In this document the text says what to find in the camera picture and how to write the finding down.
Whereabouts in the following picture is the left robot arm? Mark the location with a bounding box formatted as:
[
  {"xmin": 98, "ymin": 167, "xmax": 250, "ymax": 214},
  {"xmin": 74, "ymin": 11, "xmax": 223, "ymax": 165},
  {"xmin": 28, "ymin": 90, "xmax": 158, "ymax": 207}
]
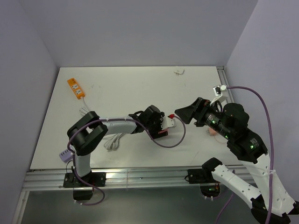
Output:
[{"xmin": 67, "ymin": 105, "xmax": 171, "ymax": 186}]

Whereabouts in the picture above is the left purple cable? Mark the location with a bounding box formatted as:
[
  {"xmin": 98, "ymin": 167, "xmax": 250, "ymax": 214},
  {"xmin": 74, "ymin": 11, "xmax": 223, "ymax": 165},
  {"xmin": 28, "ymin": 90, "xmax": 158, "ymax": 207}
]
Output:
[{"xmin": 67, "ymin": 115, "xmax": 186, "ymax": 206}]

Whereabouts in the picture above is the aluminium right rail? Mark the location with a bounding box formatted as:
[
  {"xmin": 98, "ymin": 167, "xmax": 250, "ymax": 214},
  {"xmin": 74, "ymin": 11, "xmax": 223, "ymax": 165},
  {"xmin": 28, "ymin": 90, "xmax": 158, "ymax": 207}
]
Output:
[{"xmin": 216, "ymin": 66, "xmax": 234, "ymax": 103}]

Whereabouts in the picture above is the small white plug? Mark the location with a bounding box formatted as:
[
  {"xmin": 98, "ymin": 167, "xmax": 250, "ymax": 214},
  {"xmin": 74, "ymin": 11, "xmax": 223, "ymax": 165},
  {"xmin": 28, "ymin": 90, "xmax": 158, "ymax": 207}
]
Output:
[{"xmin": 173, "ymin": 69, "xmax": 185, "ymax": 76}]

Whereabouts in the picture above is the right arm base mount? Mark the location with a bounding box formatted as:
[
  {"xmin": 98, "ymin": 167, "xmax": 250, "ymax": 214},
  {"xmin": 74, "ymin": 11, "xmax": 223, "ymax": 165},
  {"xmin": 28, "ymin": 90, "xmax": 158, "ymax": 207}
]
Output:
[{"xmin": 184, "ymin": 168, "xmax": 221, "ymax": 199}]

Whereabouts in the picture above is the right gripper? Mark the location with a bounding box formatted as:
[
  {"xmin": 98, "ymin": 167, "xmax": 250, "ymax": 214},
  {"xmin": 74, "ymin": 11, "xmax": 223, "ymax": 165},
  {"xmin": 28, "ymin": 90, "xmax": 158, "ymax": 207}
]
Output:
[{"xmin": 174, "ymin": 96, "xmax": 232, "ymax": 138}]

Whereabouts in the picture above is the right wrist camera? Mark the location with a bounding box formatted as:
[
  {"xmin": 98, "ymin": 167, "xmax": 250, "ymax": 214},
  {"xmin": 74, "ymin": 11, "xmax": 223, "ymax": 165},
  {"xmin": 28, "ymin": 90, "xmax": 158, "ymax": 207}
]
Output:
[{"xmin": 210, "ymin": 85, "xmax": 229, "ymax": 105}]

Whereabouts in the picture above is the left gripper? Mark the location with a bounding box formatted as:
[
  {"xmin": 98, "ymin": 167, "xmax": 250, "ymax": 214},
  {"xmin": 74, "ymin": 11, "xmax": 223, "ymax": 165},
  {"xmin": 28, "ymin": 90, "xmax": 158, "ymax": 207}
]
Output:
[{"xmin": 146, "ymin": 112, "xmax": 168, "ymax": 140}]

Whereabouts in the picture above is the aluminium front rail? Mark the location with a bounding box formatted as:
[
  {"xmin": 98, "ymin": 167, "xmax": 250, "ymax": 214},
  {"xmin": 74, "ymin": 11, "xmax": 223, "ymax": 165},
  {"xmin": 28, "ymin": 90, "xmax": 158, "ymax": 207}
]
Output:
[{"xmin": 22, "ymin": 164, "xmax": 257, "ymax": 192}]

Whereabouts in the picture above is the purple power strip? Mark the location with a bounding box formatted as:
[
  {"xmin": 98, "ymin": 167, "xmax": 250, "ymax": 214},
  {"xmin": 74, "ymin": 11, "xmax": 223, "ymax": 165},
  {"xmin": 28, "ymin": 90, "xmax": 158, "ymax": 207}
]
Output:
[{"xmin": 59, "ymin": 149, "xmax": 72, "ymax": 163}]

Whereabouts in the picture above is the aluminium rail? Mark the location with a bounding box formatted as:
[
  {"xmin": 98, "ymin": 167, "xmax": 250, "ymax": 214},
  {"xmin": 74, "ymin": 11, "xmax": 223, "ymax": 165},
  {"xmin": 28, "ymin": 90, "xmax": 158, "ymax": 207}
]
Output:
[
  {"xmin": 216, "ymin": 66, "xmax": 234, "ymax": 103},
  {"xmin": 22, "ymin": 164, "xmax": 257, "ymax": 192}
]

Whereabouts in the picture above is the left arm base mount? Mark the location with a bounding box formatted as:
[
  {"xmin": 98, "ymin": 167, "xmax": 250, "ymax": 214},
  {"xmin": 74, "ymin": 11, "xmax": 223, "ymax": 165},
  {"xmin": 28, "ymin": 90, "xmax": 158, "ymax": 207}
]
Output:
[{"xmin": 63, "ymin": 172, "xmax": 106, "ymax": 202}]

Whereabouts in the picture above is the small pink charger plug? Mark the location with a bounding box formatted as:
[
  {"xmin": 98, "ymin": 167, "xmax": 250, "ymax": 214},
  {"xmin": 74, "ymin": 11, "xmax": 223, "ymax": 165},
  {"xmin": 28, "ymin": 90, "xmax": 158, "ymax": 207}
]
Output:
[{"xmin": 206, "ymin": 127, "xmax": 218, "ymax": 136}]

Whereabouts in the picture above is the orange power strip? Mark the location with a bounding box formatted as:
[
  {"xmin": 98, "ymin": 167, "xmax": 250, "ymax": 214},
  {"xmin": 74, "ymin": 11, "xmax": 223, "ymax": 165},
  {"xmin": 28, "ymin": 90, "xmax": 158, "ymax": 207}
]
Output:
[{"xmin": 67, "ymin": 78, "xmax": 85, "ymax": 99}]

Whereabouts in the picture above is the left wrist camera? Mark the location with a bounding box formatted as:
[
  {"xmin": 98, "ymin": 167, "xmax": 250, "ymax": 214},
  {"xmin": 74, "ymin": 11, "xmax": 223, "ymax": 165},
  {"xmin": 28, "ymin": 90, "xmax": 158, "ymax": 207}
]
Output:
[{"xmin": 161, "ymin": 114, "xmax": 176, "ymax": 130}]

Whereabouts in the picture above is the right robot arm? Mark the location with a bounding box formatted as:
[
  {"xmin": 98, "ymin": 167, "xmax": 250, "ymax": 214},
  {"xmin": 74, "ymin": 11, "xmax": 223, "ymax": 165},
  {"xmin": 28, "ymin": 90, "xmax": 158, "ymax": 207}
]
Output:
[{"xmin": 175, "ymin": 98, "xmax": 299, "ymax": 224}]

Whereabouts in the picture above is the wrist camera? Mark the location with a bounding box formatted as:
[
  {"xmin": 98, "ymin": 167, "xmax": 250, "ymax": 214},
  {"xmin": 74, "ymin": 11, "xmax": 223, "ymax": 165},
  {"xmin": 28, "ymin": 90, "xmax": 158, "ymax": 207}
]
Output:
[
  {"xmin": 210, "ymin": 85, "xmax": 229, "ymax": 105},
  {"xmin": 161, "ymin": 114, "xmax": 176, "ymax": 130}
]

